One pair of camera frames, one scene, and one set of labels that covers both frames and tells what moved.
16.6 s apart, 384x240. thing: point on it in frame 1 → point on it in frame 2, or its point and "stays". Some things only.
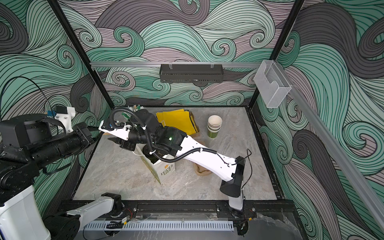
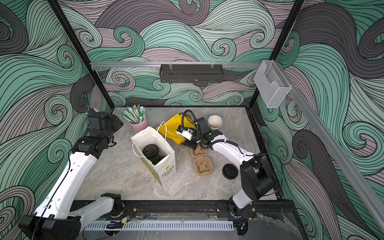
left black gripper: x=86 y=131 → x=115 y=122
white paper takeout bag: x=164 y=168 stays
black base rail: x=203 y=209 stays
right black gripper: x=137 y=119 → x=190 y=144
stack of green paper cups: x=214 y=125 stays
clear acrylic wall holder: x=272 y=84 stays
